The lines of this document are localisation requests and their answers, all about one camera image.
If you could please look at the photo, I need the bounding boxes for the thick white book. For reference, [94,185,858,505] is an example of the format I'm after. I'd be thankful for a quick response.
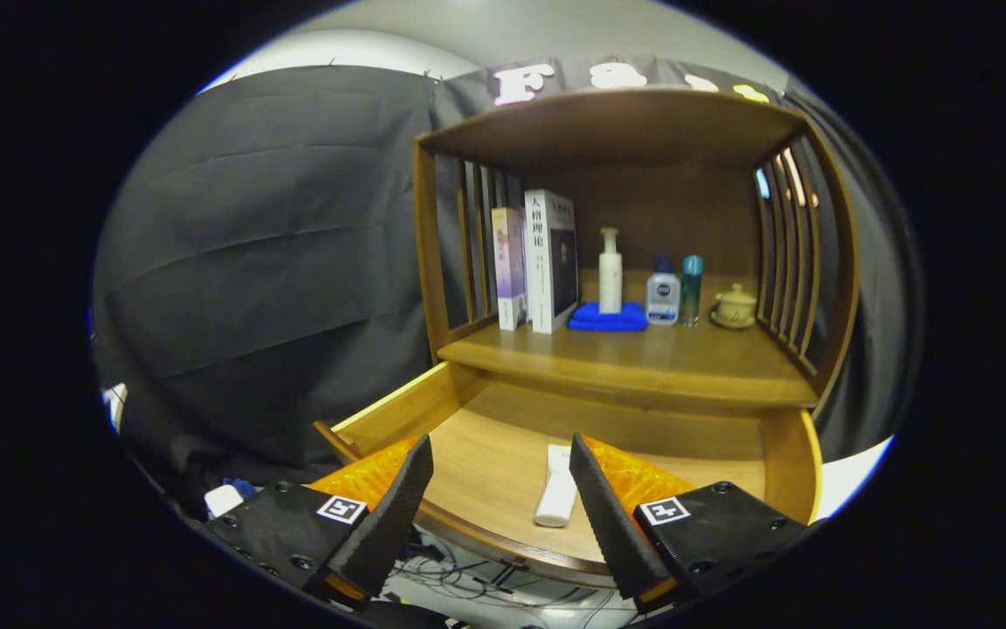
[524,189,580,335]

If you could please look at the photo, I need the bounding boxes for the white side furniture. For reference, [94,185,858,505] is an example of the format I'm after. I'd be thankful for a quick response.
[817,435,895,523]

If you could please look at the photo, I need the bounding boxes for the blue folded cloth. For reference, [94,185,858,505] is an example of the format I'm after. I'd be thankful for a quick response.
[568,301,649,333]

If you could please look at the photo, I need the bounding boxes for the small white object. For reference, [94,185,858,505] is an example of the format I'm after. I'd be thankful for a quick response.
[204,485,245,518]

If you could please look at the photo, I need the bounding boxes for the white bottle blue cap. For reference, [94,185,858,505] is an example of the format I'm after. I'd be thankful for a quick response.
[646,255,681,327]

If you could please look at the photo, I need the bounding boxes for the white pump bottle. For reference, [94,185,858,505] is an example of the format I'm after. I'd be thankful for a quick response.
[598,227,624,315]

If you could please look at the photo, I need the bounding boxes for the wooden countertop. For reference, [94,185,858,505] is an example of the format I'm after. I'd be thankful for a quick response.
[438,297,821,410]

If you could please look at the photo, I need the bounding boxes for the brown wooden cabinet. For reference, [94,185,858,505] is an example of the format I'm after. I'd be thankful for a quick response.
[411,87,862,420]

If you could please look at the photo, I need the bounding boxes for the beige lidded teacup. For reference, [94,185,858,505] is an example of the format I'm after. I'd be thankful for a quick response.
[710,282,759,330]

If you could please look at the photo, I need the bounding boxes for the brown wooden drawer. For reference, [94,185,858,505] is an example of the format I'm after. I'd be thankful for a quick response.
[313,360,825,588]

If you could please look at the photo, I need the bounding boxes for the white green tube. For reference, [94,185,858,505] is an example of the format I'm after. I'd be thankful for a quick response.
[534,444,578,529]

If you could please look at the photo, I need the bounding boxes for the black backdrop cloth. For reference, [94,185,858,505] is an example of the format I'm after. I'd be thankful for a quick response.
[88,54,923,516]

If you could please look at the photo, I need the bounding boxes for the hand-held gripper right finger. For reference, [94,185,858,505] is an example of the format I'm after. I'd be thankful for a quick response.
[568,432,810,612]

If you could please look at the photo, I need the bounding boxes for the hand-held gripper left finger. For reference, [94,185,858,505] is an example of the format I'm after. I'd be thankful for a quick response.
[206,434,435,608]

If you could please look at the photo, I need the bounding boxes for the purple book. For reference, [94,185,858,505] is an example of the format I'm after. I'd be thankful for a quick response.
[491,206,528,332]

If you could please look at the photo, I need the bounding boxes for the teal slim bottle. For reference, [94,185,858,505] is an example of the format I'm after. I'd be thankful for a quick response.
[679,254,704,328]

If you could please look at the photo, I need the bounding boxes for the black floor cables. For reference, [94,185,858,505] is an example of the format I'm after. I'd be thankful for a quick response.
[389,533,617,612]

